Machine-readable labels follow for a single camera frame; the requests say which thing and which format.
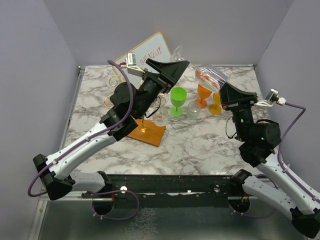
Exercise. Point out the orange plastic wine glass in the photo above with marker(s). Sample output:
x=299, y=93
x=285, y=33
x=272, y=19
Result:
x=203, y=94

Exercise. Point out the clear smooth wine glass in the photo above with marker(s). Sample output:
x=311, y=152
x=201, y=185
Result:
x=209, y=77

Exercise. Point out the clear ribbed goblet glass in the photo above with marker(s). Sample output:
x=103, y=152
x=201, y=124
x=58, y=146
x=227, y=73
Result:
x=193, y=111

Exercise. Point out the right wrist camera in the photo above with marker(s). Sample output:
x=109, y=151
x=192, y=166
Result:
x=272, y=98

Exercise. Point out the gold wire glass rack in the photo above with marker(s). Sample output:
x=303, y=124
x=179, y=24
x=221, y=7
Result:
x=147, y=132

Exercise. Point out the clear glass hanging on rack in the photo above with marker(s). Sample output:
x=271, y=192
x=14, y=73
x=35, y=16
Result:
x=161, y=115

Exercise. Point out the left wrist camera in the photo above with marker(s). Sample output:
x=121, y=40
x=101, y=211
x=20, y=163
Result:
x=132, y=62

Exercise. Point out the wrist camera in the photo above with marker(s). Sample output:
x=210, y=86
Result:
x=132, y=62
x=272, y=98

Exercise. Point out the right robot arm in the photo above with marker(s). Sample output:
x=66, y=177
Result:
x=294, y=198

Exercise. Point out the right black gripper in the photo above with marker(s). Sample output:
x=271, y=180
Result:
x=233, y=98

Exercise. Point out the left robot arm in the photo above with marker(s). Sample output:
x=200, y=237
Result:
x=131, y=100

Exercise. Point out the yellow plastic wine glass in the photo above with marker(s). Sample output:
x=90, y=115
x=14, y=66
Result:
x=215, y=108

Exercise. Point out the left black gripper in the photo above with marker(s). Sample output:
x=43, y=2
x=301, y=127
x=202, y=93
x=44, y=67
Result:
x=171, y=71

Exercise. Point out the white board yellow frame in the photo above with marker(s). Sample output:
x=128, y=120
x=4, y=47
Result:
x=155, y=47

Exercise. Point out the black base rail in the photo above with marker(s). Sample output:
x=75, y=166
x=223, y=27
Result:
x=168, y=191

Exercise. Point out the green plastic wine glass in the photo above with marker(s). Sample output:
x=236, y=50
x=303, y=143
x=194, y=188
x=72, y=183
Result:
x=178, y=97

